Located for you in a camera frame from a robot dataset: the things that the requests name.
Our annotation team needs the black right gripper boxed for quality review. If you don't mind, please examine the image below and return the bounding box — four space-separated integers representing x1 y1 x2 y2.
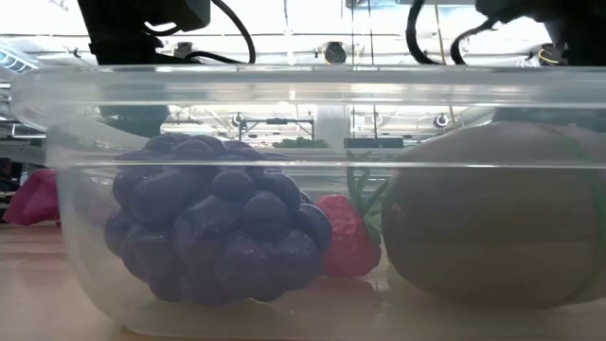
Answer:
491 106 606 134

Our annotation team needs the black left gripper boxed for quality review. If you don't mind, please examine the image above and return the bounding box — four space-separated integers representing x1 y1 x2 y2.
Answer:
78 0 205 138

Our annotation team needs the brown toy kiwi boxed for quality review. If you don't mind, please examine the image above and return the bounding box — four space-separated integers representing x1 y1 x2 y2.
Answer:
381 120 606 310

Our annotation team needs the purple toy grape bunch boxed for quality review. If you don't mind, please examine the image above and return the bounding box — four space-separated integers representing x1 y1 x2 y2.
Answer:
102 133 333 308

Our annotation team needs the red toy strawberry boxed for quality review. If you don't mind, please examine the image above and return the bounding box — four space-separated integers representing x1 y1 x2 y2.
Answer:
315 151 390 279

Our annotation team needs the clear plastic tupperware container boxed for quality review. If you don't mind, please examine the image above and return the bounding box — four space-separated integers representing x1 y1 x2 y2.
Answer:
9 63 606 341

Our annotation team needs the black round device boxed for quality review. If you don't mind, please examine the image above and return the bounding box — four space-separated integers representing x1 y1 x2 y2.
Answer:
170 41 195 61
321 41 349 65
537 43 567 66

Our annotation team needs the black perforated metal box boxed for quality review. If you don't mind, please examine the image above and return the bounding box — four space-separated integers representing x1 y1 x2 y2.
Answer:
344 136 405 150

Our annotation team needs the purple folded cloth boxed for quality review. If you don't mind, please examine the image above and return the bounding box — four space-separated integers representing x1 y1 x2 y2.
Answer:
2 168 62 227

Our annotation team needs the green artificial succulent plant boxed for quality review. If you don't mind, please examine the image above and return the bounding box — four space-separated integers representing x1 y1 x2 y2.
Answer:
272 136 330 150

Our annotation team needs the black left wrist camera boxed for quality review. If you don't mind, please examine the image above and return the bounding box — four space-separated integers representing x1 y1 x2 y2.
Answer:
158 0 213 33

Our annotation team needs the yellow cable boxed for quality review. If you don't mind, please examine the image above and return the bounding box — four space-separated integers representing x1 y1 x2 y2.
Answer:
433 0 459 129

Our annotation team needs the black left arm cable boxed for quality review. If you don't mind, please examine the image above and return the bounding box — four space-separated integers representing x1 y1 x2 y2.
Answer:
182 0 258 65

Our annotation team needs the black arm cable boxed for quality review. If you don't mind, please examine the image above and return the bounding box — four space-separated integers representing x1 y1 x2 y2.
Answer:
182 0 258 65
405 0 501 66

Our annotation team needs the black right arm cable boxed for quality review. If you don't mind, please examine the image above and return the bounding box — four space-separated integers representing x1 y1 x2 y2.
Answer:
405 0 501 66

